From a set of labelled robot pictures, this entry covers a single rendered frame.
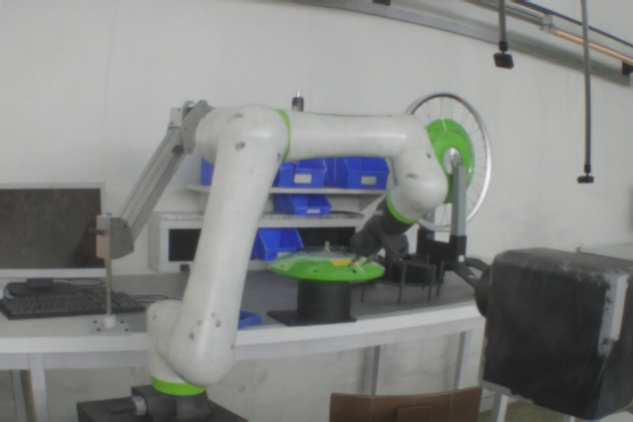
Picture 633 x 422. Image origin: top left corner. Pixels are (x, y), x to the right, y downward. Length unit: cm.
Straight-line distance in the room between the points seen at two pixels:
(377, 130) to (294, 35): 142
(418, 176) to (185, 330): 61
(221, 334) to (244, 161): 30
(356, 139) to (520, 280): 102
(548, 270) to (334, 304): 141
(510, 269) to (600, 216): 392
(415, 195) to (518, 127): 226
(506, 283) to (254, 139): 76
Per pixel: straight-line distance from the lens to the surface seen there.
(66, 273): 212
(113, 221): 166
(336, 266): 183
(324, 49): 299
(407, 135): 159
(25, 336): 164
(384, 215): 163
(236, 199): 124
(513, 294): 55
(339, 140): 151
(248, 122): 124
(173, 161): 181
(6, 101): 254
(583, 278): 50
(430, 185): 153
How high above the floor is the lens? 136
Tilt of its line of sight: 5 degrees down
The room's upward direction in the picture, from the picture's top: 3 degrees clockwise
